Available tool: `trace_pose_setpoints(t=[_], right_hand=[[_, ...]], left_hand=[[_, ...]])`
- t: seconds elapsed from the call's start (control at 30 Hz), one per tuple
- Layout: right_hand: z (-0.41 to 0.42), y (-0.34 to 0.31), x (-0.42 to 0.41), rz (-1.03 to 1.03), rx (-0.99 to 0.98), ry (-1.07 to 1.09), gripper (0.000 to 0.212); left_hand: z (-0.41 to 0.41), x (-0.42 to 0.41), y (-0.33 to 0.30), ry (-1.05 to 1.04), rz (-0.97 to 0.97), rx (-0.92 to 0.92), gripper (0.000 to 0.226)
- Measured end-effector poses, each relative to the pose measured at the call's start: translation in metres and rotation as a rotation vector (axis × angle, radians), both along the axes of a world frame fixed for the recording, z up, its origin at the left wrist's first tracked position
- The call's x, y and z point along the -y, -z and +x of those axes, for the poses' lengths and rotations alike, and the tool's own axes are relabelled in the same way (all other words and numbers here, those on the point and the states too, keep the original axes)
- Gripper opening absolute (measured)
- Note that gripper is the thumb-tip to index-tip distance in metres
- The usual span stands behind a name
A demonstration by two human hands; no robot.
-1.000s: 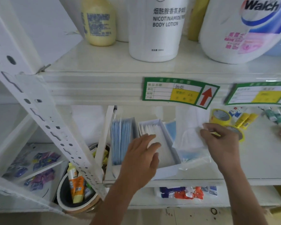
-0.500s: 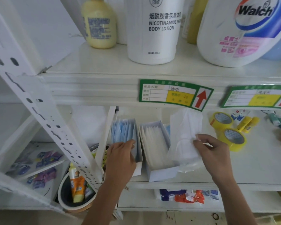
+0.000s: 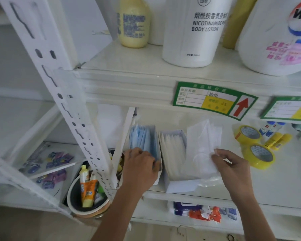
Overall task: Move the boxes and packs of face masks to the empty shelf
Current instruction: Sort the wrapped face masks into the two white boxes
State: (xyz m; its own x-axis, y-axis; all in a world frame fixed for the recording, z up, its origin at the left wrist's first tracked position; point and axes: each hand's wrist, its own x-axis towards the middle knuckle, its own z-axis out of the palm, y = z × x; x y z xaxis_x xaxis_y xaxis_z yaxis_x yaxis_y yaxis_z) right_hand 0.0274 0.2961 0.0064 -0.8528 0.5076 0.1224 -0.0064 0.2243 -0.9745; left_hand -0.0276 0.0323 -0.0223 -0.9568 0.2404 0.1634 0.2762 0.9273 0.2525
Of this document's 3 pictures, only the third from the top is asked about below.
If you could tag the olive yellow bottle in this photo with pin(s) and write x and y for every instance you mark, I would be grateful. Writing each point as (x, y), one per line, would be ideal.
(238, 22)

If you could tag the clear bag of blue masks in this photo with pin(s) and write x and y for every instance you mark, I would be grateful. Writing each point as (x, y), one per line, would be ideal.
(208, 176)

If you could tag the stack of blue masks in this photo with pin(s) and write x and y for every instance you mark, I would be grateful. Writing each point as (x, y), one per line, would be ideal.
(143, 138)

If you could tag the blue white packets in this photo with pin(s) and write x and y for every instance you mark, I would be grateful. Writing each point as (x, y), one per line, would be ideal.
(230, 213)

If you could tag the white rimmed dark bucket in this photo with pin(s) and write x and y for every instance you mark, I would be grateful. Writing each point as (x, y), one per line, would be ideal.
(75, 195)

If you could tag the white cardboard panel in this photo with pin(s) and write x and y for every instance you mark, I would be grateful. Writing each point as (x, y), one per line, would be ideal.
(85, 22)

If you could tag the green shelf label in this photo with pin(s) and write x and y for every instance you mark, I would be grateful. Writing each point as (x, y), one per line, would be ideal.
(286, 109)
(210, 100)

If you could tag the person's left hand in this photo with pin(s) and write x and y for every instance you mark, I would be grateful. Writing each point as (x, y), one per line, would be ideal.
(138, 170)

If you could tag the person's left forearm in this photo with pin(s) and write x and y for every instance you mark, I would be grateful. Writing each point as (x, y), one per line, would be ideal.
(115, 215)

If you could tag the white mask box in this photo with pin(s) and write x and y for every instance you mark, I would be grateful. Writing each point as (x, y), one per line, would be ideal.
(180, 186)
(157, 138)

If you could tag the pile of purple sachets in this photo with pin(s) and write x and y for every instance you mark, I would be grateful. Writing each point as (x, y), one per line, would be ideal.
(57, 158)
(54, 178)

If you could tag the green white tube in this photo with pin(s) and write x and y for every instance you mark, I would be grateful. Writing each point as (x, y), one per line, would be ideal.
(100, 194)

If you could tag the person's right hand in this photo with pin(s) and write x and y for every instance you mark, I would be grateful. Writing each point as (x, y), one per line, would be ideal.
(235, 175)

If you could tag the white metal shelf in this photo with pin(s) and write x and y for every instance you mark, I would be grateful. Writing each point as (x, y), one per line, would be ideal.
(15, 179)
(278, 183)

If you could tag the blue capped glue stick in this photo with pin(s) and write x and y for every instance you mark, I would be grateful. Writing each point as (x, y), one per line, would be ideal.
(264, 130)
(273, 129)

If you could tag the yellow tape roll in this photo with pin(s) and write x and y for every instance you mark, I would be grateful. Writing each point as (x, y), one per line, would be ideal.
(239, 138)
(248, 160)

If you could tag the white mask bundle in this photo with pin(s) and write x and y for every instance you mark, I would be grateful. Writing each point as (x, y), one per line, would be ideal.
(203, 138)

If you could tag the yellow glue stick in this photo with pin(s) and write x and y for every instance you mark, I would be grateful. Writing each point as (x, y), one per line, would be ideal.
(272, 141)
(282, 141)

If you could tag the orange red packets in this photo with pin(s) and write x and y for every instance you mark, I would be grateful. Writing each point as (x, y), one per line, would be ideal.
(214, 214)

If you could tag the white body lotion bottle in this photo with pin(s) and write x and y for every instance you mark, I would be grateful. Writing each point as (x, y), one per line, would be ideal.
(195, 50)

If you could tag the yellow capped orange tube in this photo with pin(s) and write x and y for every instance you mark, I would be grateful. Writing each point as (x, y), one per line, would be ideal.
(84, 178)

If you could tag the large white detergent bottle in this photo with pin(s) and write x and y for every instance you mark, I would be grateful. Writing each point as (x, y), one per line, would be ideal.
(263, 40)

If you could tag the pale yellow lotion bottle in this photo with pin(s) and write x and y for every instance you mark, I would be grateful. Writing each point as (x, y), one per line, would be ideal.
(134, 27)

